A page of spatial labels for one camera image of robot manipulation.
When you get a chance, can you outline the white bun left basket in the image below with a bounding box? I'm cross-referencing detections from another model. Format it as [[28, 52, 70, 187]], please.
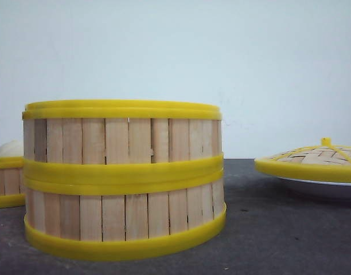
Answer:
[[0, 140, 24, 158]]

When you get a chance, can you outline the bamboo steamer basket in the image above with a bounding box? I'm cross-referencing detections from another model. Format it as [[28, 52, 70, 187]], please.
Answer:
[[0, 156, 25, 209], [24, 179, 226, 261], [22, 100, 223, 194]]

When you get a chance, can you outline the woven bamboo steamer lid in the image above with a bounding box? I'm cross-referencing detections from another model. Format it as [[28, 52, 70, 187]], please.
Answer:
[[254, 137, 351, 184]]

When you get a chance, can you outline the white plate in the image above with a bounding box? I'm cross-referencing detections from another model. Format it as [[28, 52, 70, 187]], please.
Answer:
[[279, 177, 351, 201]]

